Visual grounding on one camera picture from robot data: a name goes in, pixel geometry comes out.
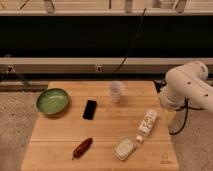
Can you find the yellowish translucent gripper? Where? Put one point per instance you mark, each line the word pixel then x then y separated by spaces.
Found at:
pixel 168 116

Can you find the white plastic bottle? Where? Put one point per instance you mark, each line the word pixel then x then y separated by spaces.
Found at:
pixel 146 125

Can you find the black smartphone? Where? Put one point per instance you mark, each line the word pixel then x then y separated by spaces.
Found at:
pixel 90 110

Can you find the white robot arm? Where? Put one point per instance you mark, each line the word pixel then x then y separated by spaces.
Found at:
pixel 186 81

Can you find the green ceramic bowl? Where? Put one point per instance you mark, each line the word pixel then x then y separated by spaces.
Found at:
pixel 52 101

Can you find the white wall outlet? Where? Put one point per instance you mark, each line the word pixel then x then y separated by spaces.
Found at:
pixel 99 69

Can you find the translucent plastic cup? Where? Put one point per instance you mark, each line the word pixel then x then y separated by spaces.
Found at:
pixel 115 90

